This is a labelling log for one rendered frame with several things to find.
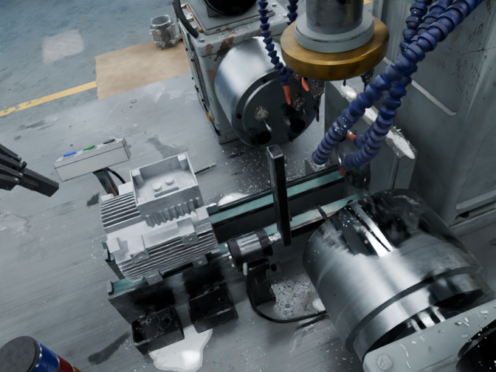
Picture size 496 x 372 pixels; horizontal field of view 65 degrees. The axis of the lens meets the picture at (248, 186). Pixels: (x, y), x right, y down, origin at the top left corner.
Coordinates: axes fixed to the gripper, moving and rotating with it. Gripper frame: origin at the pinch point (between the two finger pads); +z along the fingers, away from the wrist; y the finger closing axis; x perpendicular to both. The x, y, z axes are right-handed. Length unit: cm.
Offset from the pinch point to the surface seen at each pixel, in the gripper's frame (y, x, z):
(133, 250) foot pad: -14.8, -6.3, 15.5
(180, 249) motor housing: -14.6, -10.7, 23.8
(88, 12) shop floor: 401, 85, 93
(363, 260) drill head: -36, -40, 27
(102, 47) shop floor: 310, 76, 97
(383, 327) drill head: -45, -38, 28
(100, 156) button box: 16.9, -1.4, 14.3
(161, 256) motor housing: -14.6, -7.2, 21.8
